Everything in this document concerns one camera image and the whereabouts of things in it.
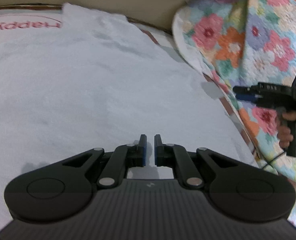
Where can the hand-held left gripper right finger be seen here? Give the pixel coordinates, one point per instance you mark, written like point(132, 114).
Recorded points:
point(157, 152)

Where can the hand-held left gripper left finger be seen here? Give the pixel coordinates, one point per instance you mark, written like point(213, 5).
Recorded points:
point(143, 152)

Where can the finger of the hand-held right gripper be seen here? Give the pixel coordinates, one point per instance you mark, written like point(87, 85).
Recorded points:
point(246, 97)
point(245, 89)

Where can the light grey t-shirt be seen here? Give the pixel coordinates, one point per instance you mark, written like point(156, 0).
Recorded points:
point(88, 92)

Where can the person's right hand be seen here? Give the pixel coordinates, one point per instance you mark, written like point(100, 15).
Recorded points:
point(285, 133)

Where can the floral patchwork quilt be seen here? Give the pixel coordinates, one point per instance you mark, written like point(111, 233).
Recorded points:
point(263, 42)

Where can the checked dog print mat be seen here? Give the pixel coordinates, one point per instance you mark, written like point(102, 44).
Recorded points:
point(18, 35)

